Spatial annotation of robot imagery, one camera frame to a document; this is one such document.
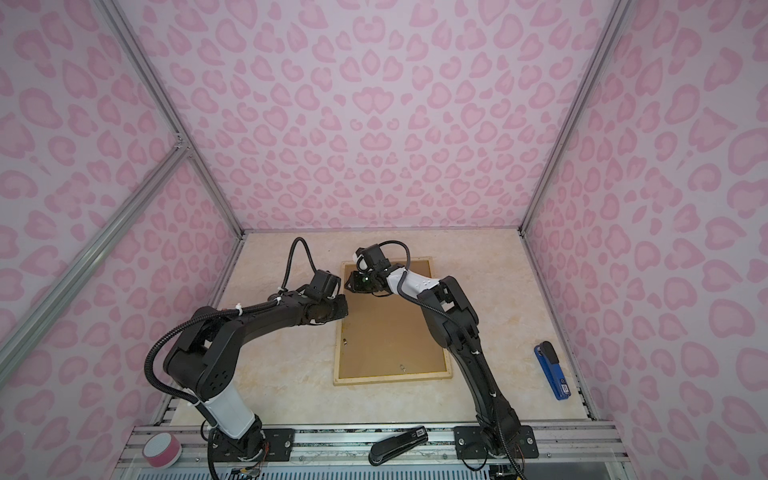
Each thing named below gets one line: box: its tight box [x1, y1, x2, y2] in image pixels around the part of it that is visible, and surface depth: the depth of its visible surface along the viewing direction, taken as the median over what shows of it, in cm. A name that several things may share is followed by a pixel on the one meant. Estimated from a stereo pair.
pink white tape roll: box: [142, 432, 182, 469], surface depth 71 cm
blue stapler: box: [534, 341, 572, 400], surface depth 84 cm
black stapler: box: [368, 425, 429, 466], surface depth 72 cm
